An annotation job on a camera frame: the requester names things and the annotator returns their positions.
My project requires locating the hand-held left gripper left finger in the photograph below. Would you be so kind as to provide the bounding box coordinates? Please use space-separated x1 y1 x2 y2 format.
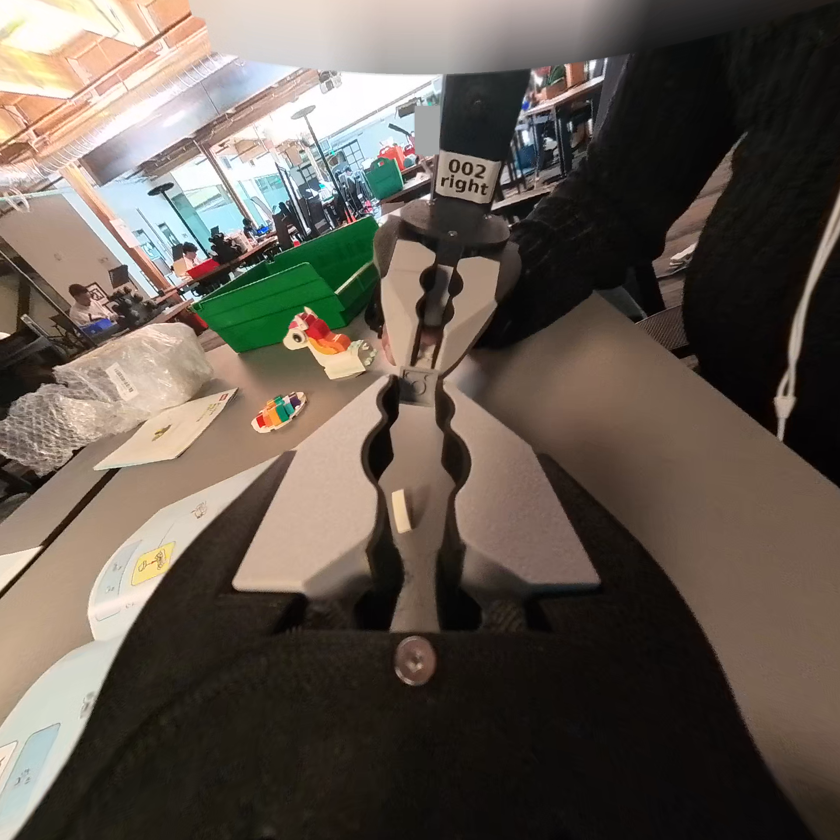
231 375 403 632

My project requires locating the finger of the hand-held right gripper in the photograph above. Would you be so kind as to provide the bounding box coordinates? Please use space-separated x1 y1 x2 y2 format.
382 239 437 370
433 257 500 374

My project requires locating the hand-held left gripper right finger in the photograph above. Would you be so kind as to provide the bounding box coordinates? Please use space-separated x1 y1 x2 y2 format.
433 377 602 631

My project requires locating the small grey lego piece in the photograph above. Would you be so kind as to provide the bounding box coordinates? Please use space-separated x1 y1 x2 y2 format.
398 367 439 408

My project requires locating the person's right forearm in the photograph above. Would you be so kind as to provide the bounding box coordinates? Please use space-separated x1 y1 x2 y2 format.
479 128 752 352

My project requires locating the lego unicorn model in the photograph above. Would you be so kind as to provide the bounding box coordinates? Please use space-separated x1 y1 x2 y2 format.
282 307 378 380

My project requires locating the rainbow lego build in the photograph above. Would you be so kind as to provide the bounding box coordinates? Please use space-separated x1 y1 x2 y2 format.
251 390 308 434

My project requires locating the person's right hand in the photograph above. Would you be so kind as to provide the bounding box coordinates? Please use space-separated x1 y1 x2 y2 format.
379 323 411 368

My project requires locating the green plastic bin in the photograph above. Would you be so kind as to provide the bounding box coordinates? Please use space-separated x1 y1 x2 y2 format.
266 215 383 330
192 262 368 353

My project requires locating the green crate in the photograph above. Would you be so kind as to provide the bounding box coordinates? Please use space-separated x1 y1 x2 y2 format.
363 156 406 201

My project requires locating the black floor lamp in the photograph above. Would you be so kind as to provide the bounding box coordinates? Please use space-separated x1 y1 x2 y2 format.
292 107 345 207
147 185 206 260

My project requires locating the white closed instruction booklet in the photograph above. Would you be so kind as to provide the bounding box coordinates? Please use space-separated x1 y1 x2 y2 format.
94 387 239 472

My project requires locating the grey mesh office chair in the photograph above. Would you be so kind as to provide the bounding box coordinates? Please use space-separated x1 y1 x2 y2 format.
630 266 697 361

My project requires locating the open light blue instruction booklet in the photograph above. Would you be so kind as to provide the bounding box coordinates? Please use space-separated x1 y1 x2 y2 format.
0 456 293 837

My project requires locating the clear plastic bag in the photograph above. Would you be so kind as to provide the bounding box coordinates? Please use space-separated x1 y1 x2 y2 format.
52 323 214 421

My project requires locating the bubble wrap sheet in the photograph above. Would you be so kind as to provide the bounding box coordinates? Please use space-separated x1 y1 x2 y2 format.
0 384 132 476

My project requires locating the person's black sweater torso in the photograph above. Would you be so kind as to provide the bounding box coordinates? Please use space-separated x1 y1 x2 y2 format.
682 0 840 487

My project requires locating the white paper sheet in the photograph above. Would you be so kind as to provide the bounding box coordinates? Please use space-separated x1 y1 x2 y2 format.
0 546 44 593

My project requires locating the black frame desk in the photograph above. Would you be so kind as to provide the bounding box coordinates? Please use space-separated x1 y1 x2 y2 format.
518 62 611 198

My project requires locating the white drawstring cord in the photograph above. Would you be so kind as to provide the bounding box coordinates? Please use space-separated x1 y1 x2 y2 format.
774 193 840 442

